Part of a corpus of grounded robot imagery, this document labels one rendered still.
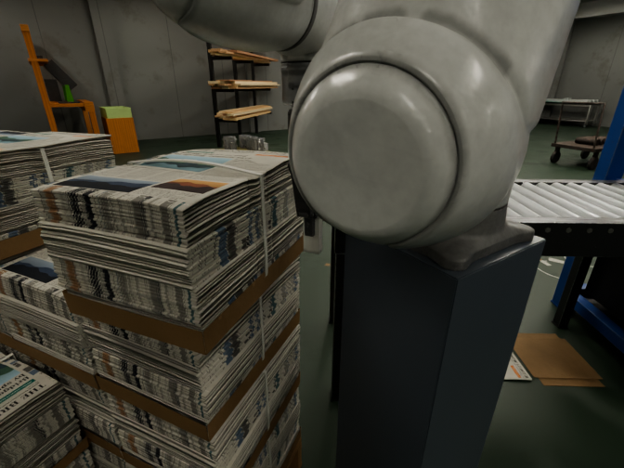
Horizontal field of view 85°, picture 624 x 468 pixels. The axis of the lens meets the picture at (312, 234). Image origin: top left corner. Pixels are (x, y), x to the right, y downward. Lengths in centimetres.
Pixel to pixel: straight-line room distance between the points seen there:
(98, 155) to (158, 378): 65
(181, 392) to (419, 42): 63
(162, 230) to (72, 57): 887
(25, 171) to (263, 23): 77
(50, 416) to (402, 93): 97
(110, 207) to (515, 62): 47
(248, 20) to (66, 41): 898
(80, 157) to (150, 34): 848
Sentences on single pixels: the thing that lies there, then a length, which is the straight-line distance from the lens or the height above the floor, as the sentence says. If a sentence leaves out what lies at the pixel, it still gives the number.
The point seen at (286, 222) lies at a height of 94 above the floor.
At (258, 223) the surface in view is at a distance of 60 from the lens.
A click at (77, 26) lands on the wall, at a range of 936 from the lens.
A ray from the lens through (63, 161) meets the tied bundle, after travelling 107.
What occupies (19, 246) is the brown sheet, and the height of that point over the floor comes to 85.
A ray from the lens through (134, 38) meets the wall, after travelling 944.
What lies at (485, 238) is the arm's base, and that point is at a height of 102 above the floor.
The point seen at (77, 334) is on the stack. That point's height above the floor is 75.
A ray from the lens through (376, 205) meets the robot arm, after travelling 20.
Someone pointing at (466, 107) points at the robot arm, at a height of 119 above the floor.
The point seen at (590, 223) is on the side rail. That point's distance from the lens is 138.
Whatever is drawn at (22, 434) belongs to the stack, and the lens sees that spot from 100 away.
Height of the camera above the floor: 120
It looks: 24 degrees down
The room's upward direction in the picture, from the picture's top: straight up
